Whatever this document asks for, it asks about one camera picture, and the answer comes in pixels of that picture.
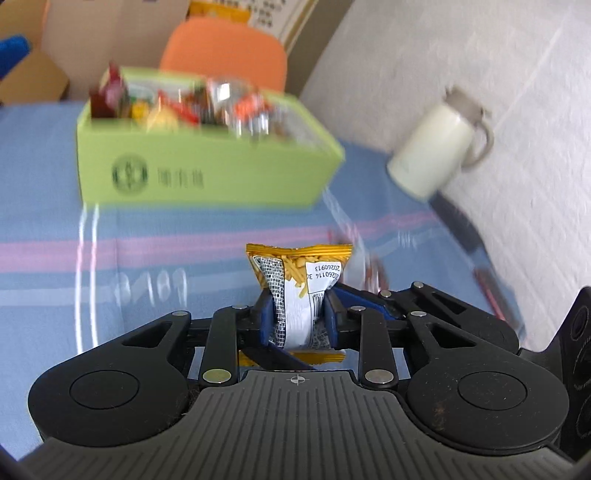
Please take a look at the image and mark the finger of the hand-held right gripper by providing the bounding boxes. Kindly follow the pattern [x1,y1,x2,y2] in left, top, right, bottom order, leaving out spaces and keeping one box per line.
[333,282,467,324]
[240,344,319,371]

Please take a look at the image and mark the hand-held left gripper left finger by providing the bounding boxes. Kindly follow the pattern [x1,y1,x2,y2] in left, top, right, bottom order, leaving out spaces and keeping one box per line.
[106,291,278,386]

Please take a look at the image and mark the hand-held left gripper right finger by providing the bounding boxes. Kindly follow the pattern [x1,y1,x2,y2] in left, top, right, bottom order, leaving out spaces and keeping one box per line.
[323,295,509,389]

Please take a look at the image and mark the yellow stick snack packet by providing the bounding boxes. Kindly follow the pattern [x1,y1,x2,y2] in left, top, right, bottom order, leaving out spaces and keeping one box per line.
[245,243,354,365]

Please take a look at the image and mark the green cardboard box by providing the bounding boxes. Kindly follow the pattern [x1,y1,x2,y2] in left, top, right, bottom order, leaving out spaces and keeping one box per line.
[75,66,346,209]

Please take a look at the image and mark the red phone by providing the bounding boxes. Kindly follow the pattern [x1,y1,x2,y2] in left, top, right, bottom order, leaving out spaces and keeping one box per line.
[471,263,527,333]

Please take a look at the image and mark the blue striped tablecloth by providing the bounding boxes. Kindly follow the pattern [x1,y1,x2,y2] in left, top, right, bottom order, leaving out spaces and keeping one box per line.
[0,99,591,462]

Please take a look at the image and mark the white thermos jug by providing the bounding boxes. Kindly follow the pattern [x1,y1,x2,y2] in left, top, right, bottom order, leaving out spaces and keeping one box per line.
[385,85,496,201]

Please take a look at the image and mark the pile of snack packets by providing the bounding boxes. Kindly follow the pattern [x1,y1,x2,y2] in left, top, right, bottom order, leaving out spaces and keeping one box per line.
[89,62,296,144]

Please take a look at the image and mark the orange chair back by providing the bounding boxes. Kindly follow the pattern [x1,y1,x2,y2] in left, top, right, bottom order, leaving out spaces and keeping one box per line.
[159,21,288,93]

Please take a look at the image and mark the brown cardboard box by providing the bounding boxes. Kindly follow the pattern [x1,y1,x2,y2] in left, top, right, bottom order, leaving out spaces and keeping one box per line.
[0,0,71,106]

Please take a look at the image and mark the blue plastic object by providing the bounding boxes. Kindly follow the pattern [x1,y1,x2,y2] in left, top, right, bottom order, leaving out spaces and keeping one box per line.
[0,34,34,80]

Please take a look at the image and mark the wall poster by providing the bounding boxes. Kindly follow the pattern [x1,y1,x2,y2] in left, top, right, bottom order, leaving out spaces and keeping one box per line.
[187,0,352,54]

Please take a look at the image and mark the brown paper bag blue handles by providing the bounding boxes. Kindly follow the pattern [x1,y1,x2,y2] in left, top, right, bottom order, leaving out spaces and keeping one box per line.
[39,0,191,75]

